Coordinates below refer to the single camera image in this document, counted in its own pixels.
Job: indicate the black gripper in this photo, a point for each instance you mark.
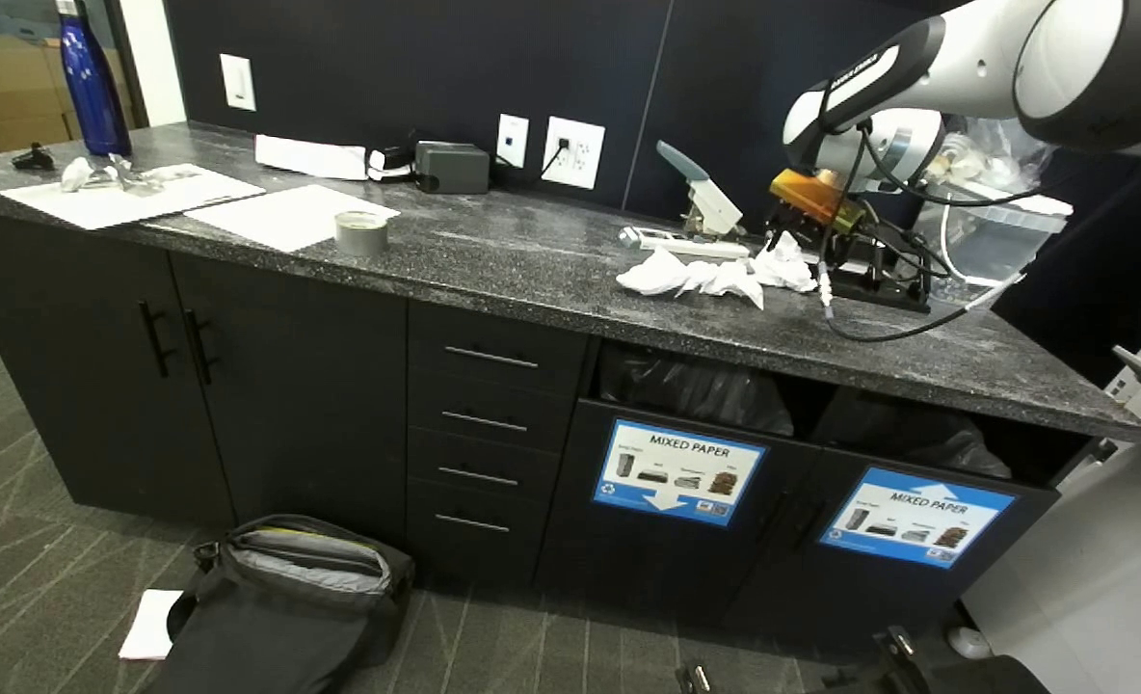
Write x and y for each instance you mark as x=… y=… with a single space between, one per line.
x=837 y=239

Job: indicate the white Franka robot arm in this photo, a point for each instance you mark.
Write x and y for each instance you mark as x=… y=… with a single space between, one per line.
x=1059 y=61

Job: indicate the black bin bag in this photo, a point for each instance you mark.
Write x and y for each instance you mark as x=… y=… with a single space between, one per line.
x=913 y=435
x=699 y=389

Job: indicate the black bin door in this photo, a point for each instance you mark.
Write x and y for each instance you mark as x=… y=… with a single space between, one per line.
x=571 y=554

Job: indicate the white crumpled cloth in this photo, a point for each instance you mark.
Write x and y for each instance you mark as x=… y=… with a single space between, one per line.
x=726 y=281

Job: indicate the grey white stapler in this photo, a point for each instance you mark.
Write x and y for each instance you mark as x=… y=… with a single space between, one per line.
x=711 y=207

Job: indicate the clear plastic storage container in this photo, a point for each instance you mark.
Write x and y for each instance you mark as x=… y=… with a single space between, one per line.
x=1009 y=217

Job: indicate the blue label down arrow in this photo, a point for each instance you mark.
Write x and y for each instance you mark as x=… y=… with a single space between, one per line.
x=680 y=471

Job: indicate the blue label up arrow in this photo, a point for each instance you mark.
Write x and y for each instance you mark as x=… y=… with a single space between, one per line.
x=919 y=516

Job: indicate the black cabinet drawer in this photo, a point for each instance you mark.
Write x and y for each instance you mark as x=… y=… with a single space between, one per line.
x=487 y=448
x=494 y=389
x=494 y=330
x=481 y=559

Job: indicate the black box blue label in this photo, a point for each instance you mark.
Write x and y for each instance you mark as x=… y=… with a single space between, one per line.
x=981 y=601

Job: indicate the black power adapter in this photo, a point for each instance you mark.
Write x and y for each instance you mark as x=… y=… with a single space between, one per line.
x=454 y=167

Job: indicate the light grey machine housing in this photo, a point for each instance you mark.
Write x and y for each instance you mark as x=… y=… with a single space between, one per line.
x=1086 y=578

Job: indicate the black stand clamp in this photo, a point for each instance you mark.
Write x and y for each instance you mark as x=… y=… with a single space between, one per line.
x=913 y=660

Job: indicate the grey tape roll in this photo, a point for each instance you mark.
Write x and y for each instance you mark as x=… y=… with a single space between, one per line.
x=364 y=227

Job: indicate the white power strip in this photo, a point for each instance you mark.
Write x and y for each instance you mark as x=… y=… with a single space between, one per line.
x=313 y=154

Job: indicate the flat white paper sheet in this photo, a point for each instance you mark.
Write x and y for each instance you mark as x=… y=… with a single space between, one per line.
x=133 y=196
x=288 y=217

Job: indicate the black cabinet door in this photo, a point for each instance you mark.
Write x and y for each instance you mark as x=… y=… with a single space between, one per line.
x=56 y=371
x=301 y=411

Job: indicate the black grey backpack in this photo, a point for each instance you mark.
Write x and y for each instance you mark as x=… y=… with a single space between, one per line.
x=275 y=618

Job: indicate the crumpled clear plastic wrap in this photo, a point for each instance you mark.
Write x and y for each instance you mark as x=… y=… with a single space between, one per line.
x=111 y=176

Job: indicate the blue water bottle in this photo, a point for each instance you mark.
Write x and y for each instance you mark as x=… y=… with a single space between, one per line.
x=96 y=88

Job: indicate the white paper on floor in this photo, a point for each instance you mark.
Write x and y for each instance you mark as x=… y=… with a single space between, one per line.
x=148 y=627

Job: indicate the small black desk object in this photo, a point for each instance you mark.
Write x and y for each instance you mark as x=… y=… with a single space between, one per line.
x=34 y=158

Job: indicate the large white wall outlet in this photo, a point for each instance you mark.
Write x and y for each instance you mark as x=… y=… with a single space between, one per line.
x=571 y=153

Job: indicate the small white wall outlet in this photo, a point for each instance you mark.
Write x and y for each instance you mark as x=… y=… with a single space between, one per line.
x=513 y=140

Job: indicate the white wall switch plate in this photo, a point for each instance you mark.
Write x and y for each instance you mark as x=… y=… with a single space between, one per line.
x=237 y=81

